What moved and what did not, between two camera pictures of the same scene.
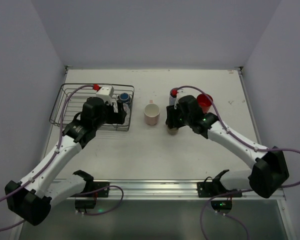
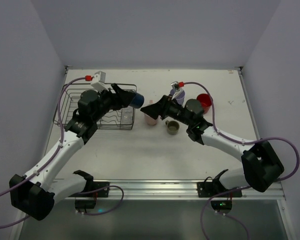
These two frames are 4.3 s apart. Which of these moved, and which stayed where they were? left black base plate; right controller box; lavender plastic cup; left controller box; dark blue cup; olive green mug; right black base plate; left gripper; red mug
Moved: lavender plastic cup; left gripper; dark blue cup
Stayed: right black base plate; left black base plate; olive green mug; left controller box; right controller box; red mug
